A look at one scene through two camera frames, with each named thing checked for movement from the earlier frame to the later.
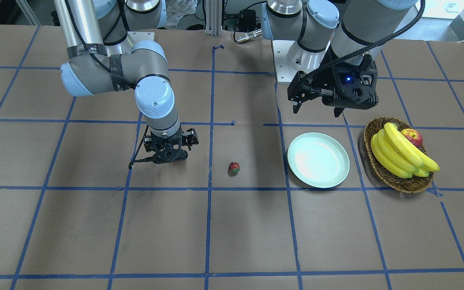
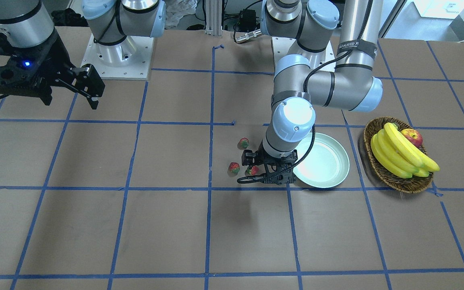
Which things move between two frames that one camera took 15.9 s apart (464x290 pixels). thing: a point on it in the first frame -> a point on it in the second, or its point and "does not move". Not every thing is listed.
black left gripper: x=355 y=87 -> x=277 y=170
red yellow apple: x=413 y=136 does not move
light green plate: x=318 y=160 does not move
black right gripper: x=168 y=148 -> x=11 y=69
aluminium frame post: x=214 y=17 does not move
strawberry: x=233 y=169 does not move
